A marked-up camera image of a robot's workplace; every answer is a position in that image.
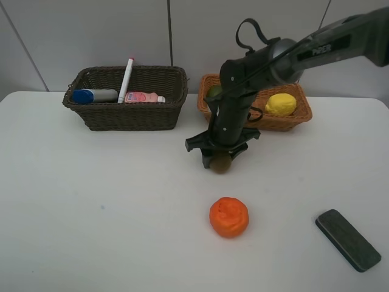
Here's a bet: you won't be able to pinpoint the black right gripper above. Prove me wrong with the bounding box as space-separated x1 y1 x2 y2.
185 92 260 169

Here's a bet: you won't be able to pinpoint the brown kiwi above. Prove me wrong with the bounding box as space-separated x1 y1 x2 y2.
210 153 232 174

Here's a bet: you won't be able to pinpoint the green lime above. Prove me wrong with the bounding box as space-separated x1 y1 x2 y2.
206 85 222 98

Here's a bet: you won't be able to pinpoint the orange mandarin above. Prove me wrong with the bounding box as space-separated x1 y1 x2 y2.
209 197 250 238

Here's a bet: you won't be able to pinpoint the yellow lemon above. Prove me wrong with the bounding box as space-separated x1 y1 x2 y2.
265 93 297 116

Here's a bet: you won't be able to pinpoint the small pink bottle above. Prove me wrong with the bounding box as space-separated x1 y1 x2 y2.
124 91 166 103

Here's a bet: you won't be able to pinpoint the white marker pink caps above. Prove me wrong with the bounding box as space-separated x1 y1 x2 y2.
117 58 134 103

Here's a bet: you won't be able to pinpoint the dark felt whiteboard eraser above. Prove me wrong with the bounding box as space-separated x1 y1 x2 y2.
315 209 382 273

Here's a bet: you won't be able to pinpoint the white bottle blue cap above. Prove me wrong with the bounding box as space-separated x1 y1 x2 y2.
72 89 119 105

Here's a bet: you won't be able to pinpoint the grey black right arm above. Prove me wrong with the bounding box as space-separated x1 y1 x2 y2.
185 7 388 168

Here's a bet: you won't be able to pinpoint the dark brown wicker basket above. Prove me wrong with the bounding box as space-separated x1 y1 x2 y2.
63 66 188 131

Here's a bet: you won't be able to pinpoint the light brown wicker basket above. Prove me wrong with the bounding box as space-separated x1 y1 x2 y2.
197 74 312 131

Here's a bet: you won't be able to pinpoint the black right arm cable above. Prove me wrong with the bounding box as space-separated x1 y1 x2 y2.
206 18 305 123

